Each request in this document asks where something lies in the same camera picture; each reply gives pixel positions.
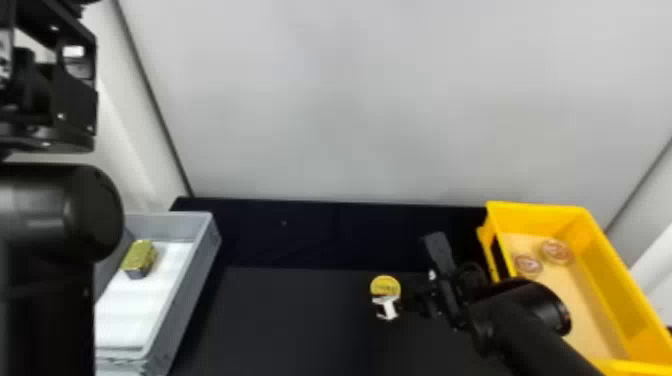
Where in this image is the rectangular gold can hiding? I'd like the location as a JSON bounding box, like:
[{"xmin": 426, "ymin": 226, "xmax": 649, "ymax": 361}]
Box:
[{"xmin": 120, "ymin": 239, "xmax": 159, "ymax": 281}]

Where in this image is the yellow rectangular box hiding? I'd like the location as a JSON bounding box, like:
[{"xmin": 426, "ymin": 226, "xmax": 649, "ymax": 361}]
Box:
[{"xmin": 475, "ymin": 200, "xmax": 672, "ymax": 376}]

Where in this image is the round yellow can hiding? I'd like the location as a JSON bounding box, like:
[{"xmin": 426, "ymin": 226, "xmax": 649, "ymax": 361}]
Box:
[
  {"xmin": 512, "ymin": 253, "xmax": 544, "ymax": 276},
  {"xmin": 540, "ymin": 238, "xmax": 575, "ymax": 265},
  {"xmin": 368, "ymin": 274, "xmax": 403, "ymax": 321}
]

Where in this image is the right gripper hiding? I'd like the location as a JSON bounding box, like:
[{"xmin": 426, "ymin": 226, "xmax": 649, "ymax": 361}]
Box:
[{"xmin": 405, "ymin": 279, "xmax": 447, "ymax": 320}]

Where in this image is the white foam pad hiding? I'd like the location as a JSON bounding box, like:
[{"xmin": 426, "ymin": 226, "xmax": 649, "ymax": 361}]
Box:
[{"xmin": 94, "ymin": 239, "xmax": 197, "ymax": 363}]

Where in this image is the grey tray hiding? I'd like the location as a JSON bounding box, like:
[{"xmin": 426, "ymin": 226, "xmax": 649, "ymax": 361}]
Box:
[{"xmin": 93, "ymin": 210, "xmax": 223, "ymax": 376}]

